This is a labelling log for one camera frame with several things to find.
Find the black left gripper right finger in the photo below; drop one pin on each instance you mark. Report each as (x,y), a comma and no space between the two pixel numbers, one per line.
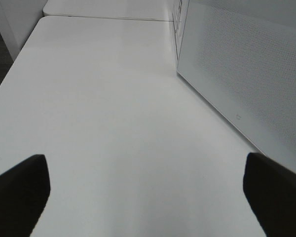
(270,190)

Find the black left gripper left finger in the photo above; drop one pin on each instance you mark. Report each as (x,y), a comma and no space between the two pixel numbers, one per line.
(24,192)

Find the white microwave door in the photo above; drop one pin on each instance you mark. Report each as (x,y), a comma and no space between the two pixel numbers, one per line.
(240,55)

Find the white microwave oven body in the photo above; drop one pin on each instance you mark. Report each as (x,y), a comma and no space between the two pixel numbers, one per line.
(179,12)

